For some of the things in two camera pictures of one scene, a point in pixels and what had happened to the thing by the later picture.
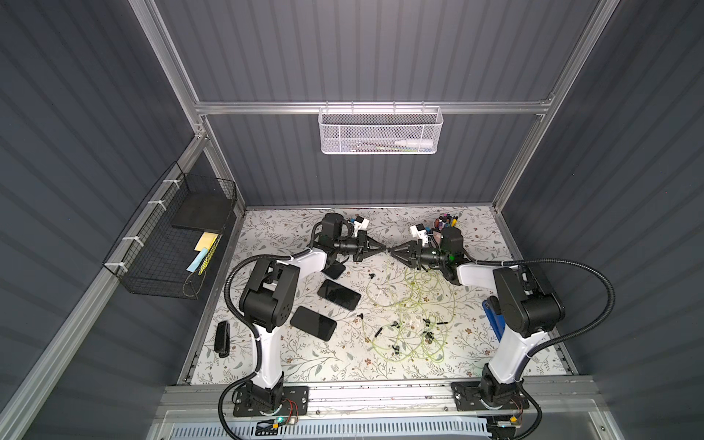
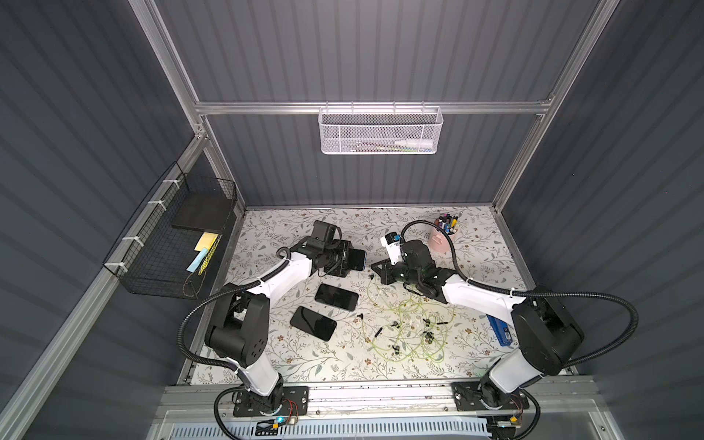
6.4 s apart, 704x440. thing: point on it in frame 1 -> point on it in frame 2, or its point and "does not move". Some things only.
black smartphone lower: x=313 y=323 does not move
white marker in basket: x=415 y=143 does not move
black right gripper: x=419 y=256 -> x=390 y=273
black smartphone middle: x=339 y=294 does not move
